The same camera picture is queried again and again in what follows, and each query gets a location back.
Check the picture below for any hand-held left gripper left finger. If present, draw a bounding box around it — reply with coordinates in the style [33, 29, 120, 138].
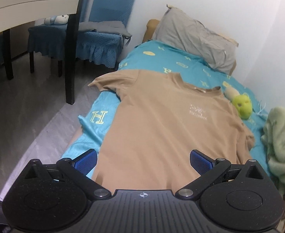
[24, 149, 111, 201]

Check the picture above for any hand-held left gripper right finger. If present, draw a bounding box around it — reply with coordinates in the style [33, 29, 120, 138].
[175, 150, 264, 201]

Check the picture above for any tan t-shirt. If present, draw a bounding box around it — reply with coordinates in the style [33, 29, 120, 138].
[88, 69, 255, 191]

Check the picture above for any green plush toy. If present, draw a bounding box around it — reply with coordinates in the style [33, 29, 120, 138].
[224, 86, 253, 120]

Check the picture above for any light green fleece blanket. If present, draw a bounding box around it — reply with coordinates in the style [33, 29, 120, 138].
[261, 106, 285, 199]

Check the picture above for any grey pillow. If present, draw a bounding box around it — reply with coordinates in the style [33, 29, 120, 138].
[151, 4, 239, 75]

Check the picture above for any blue covered chair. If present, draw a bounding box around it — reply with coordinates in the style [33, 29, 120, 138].
[27, 0, 140, 78]

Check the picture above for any grey folded cloth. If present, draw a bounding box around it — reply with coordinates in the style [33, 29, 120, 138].
[79, 21, 132, 46]

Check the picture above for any white and blue plush toy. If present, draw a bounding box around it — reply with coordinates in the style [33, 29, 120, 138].
[44, 14, 69, 26]

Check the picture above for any white table with black legs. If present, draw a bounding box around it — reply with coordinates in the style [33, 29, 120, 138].
[0, 0, 94, 105]

